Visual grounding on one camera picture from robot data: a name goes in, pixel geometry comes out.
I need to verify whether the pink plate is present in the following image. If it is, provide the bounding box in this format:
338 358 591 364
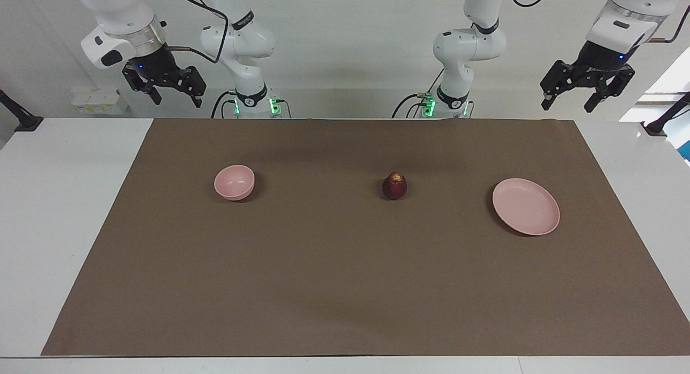
492 178 561 236

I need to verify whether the white box with yellow labels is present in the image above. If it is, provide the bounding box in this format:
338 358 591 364
72 88 130 115

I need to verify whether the dark red apple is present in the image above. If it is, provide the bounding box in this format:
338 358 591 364
382 172 408 201

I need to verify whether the brown table mat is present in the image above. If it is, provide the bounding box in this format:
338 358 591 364
42 118 690 357

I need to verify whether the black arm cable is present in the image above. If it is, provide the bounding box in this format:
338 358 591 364
155 0 230 64
504 0 690 44

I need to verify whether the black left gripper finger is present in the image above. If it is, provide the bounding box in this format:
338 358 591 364
585 67 636 113
541 60 580 110

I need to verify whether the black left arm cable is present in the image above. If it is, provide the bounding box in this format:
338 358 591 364
504 0 690 44

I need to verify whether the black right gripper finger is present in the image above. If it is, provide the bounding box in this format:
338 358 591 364
123 63 162 106
172 66 206 108

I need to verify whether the pink bowl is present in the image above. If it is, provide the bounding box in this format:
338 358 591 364
214 165 256 202

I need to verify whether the black base cable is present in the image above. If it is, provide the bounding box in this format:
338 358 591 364
392 67 446 119
211 91 292 119

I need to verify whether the black left base cable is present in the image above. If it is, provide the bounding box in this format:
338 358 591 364
392 67 446 119

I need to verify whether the black clamp stand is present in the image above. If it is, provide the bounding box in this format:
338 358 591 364
641 93 690 137
0 89 44 133

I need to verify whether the black right base cable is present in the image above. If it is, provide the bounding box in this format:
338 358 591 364
211 91 292 119

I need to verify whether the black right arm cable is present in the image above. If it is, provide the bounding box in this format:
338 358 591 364
155 0 230 64

